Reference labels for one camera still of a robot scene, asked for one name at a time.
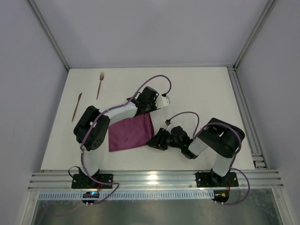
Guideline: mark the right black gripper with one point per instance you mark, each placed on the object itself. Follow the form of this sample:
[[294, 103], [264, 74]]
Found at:
[[161, 139]]

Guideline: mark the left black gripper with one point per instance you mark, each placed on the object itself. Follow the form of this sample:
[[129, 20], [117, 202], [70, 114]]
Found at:
[[145, 109]]

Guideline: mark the purple satin napkin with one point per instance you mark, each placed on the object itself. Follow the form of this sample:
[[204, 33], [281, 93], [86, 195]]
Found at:
[[130, 133]]

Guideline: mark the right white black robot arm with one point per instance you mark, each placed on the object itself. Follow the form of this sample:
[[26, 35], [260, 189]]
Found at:
[[225, 139]]

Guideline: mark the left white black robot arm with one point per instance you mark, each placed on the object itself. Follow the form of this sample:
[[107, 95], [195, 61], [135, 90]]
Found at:
[[91, 131]]

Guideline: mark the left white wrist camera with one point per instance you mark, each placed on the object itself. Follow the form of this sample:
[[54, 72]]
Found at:
[[164, 101]]

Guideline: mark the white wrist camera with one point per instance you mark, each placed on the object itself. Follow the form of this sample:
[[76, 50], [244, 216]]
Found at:
[[168, 123], [164, 101]]

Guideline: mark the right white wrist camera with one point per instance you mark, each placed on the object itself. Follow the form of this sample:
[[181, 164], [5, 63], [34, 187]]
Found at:
[[168, 123]]

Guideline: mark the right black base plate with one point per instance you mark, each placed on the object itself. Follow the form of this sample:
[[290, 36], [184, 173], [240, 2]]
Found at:
[[212, 180]]

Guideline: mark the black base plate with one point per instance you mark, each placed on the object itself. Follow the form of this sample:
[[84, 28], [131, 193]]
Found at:
[[81, 181], [212, 180]]

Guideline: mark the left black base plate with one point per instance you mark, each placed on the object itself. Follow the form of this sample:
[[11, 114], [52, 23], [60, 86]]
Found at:
[[81, 181]]

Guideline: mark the right side aluminium rail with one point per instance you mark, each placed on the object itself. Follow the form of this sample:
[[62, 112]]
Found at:
[[248, 123]]

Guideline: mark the aluminium rail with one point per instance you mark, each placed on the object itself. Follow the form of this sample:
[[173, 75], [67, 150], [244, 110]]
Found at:
[[151, 180], [248, 123]]

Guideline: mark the front aluminium rail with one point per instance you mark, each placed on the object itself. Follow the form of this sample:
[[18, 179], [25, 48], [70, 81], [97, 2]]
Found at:
[[151, 180]]

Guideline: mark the grey slotted cable duct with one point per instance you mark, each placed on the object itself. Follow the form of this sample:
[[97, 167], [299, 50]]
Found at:
[[125, 195]]

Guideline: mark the left corner aluminium post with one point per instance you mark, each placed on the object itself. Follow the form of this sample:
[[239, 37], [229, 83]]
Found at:
[[47, 31]]

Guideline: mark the corner aluminium post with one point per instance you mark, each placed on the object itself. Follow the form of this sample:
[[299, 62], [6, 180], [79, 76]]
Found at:
[[47, 31], [264, 15]]

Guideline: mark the right corner aluminium post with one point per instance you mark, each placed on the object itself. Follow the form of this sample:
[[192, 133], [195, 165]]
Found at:
[[264, 15]]

